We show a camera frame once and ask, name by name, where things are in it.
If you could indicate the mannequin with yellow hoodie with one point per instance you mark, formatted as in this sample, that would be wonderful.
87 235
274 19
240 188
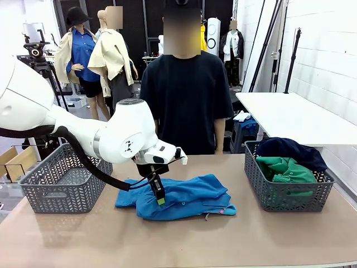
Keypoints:
204 42

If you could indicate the large white table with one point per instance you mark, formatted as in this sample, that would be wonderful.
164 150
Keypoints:
293 117

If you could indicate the navy blue garment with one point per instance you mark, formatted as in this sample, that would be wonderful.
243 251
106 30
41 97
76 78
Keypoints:
293 152

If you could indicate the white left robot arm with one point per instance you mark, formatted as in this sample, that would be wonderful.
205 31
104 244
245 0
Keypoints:
117 134

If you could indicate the person in black t-shirt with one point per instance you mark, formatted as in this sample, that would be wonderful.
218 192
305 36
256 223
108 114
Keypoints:
187 97

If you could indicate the mannequin white shirt black jacket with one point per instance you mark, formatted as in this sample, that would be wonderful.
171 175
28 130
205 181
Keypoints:
232 44

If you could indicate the black bag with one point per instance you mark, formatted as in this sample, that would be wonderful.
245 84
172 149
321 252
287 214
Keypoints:
42 145

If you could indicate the mannequin with cream jacket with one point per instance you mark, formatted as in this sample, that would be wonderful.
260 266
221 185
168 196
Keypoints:
111 56

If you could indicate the black light stand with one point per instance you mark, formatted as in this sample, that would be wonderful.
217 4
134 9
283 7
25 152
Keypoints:
266 42

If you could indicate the green garment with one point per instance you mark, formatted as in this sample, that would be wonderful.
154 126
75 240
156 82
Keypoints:
290 171

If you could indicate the black pole stand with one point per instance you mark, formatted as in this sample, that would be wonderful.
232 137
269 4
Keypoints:
293 58

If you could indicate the person's left forearm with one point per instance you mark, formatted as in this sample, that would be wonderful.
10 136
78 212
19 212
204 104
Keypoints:
219 136

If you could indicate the dark stool with clothes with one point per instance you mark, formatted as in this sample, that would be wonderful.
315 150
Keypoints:
245 128

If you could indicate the mannequin blue shirt black hat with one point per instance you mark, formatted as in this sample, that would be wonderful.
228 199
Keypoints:
82 53

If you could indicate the gray woven plastic basket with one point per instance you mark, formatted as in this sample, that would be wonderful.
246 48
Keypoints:
55 184
287 195

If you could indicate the white tower air conditioner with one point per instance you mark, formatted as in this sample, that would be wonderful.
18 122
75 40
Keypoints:
213 42

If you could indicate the light blue polo shirt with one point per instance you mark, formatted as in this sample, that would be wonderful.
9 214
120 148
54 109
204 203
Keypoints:
128 196

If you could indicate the cardboard box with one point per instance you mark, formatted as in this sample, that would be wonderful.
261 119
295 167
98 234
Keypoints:
21 163

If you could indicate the black camera tripod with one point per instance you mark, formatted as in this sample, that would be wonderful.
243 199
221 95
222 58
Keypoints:
35 51

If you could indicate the blue shorts with pink label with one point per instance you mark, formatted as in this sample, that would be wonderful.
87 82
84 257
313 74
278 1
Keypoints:
181 212

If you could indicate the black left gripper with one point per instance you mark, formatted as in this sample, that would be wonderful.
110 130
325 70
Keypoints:
147 169

